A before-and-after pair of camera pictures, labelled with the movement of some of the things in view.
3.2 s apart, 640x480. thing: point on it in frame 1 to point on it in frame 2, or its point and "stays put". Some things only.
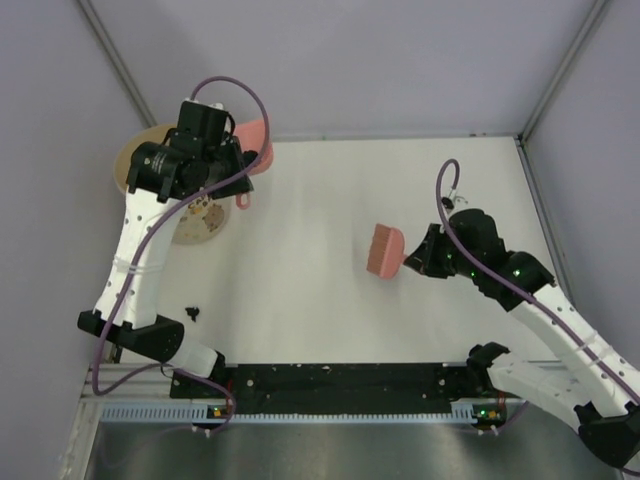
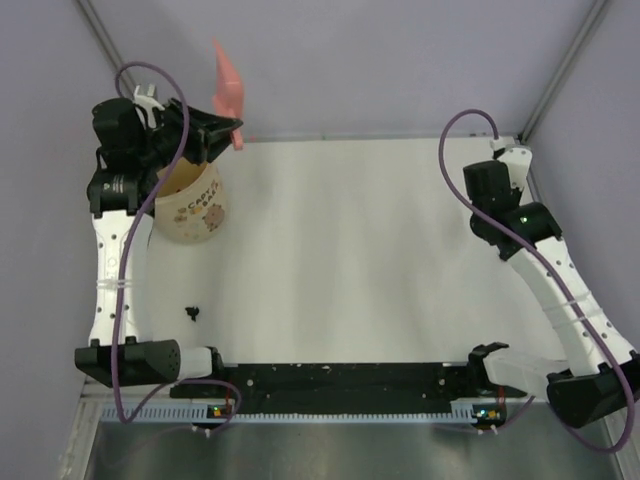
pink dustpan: (252, 135) to (229, 97)
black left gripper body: (224, 162) to (167, 137)
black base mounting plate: (330, 385) stays put
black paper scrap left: (192, 312) stays put
